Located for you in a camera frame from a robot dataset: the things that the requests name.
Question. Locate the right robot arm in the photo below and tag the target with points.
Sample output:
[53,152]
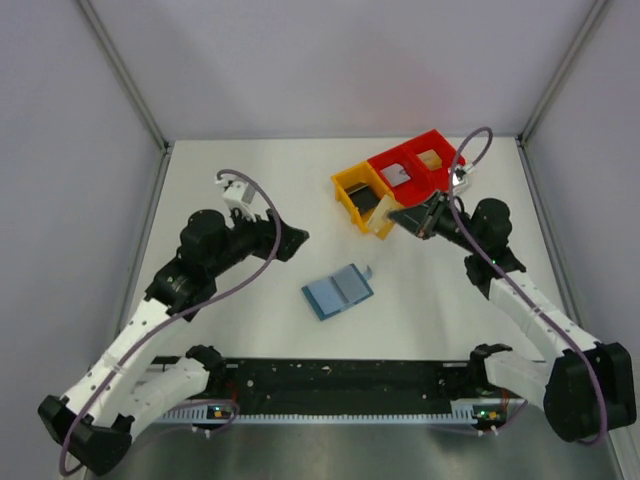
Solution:
[584,387]

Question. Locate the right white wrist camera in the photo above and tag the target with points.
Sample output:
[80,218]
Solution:
[461,178]

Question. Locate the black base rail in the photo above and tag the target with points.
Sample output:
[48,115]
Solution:
[321,387]

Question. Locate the blue leather card holder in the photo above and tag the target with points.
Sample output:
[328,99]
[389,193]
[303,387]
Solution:
[338,292]

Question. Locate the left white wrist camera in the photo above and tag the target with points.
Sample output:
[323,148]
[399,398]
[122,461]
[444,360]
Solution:
[237,193]

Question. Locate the far red plastic bin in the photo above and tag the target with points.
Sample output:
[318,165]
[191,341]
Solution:
[432,139]

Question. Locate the red plastic bin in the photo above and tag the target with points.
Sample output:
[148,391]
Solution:
[432,139]
[412,192]

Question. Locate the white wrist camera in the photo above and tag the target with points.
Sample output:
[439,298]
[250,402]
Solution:
[237,193]
[461,178]

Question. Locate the silver card in red bin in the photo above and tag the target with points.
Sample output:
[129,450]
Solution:
[395,175]

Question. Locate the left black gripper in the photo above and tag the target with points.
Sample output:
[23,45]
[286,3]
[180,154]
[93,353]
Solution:
[273,232]

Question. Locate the middle red plastic bin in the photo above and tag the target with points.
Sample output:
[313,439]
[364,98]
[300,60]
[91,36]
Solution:
[412,192]

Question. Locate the black card in yellow bin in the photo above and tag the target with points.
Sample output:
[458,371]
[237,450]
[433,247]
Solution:
[363,198]

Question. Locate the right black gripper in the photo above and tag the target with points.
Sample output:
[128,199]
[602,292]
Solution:
[432,218]

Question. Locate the yellow plastic bin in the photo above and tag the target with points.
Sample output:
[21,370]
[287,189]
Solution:
[361,173]

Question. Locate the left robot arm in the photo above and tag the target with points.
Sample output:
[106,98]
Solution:
[97,420]

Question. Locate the gold card in red bin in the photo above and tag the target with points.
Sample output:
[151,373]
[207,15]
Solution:
[431,160]

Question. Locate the gold VIP card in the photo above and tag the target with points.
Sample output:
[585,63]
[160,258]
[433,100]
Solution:
[379,217]

